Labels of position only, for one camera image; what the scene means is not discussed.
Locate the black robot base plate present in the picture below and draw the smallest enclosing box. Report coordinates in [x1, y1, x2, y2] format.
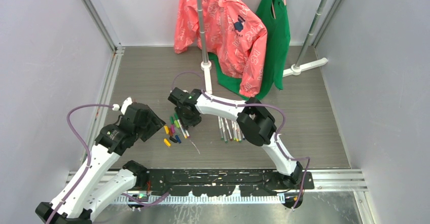
[118, 169, 315, 208]

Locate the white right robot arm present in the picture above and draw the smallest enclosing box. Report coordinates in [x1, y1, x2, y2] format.
[168, 87, 303, 189]

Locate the green hanging shirt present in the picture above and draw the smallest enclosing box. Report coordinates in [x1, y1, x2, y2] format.
[208, 0, 290, 99]

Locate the white left rack foot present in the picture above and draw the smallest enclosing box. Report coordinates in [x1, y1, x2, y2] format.
[201, 61, 212, 94]

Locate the left rack pole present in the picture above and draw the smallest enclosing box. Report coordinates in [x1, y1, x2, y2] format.
[197, 0, 211, 69]

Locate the brown cap marker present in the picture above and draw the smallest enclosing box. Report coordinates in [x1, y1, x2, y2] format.
[224, 119, 233, 141]

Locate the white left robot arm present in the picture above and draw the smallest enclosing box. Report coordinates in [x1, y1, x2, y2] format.
[35, 97, 166, 223]

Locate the rack pole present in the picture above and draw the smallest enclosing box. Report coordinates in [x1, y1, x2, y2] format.
[197, 0, 211, 69]
[294, 0, 328, 68]

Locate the right rack pole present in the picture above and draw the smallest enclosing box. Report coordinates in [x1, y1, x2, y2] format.
[294, 0, 328, 68]

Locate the pink printed jacket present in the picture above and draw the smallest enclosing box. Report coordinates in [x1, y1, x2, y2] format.
[173, 0, 268, 97]

